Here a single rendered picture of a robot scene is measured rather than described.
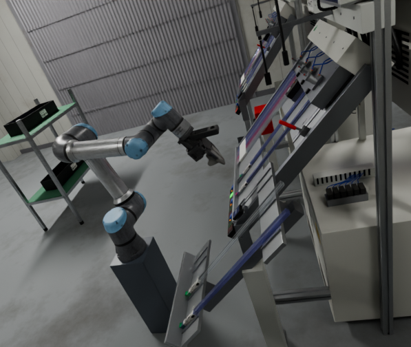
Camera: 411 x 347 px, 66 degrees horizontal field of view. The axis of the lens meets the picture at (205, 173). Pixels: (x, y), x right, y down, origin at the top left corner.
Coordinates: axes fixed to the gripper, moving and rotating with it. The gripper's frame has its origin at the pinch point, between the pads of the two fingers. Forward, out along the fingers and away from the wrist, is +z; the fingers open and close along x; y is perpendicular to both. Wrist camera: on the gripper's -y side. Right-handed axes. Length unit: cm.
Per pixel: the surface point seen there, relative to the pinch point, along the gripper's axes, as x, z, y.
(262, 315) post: 54, 28, 7
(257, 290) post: 54, 19, 1
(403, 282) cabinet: 21, 84, -23
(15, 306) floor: -15, -12, 204
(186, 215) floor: -90, 48, 98
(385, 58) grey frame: 25, -2, -63
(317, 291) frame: 23, 65, 6
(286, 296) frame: 24, 58, 17
